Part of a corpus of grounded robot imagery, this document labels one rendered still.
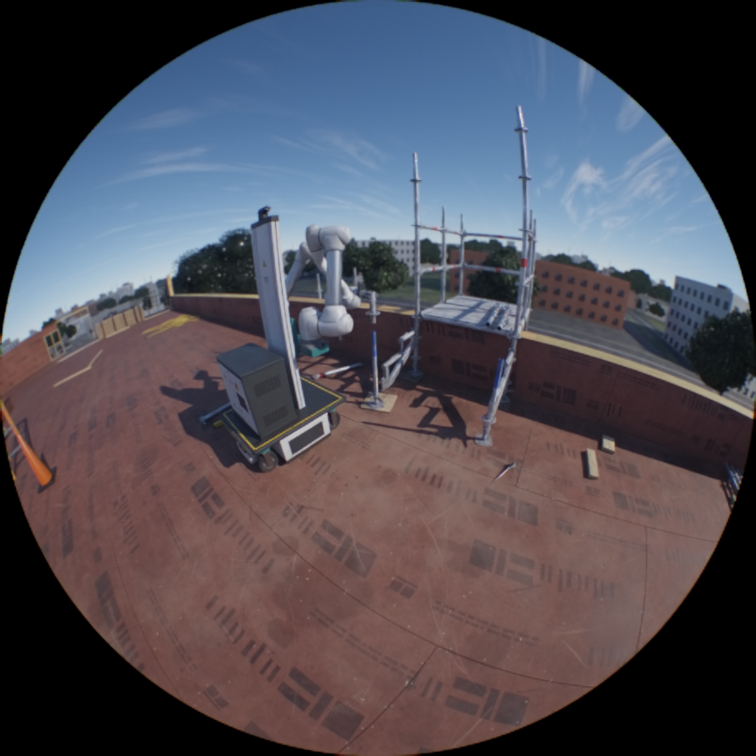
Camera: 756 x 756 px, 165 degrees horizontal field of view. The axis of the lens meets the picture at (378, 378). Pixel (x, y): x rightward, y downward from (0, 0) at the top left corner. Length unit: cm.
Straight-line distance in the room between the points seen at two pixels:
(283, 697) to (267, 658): 24
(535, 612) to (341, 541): 121
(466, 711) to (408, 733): 28
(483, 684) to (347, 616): 79
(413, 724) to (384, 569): 93
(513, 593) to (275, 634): 126
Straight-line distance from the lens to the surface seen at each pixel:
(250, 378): 171
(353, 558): 163
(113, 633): 227
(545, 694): 172
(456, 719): 158
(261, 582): 170
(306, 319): 182
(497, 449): 229
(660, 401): 321
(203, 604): 183
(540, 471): 225
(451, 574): 161
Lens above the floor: 150
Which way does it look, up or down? 29 degrees down
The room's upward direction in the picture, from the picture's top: 2 degrees counter-clockwise
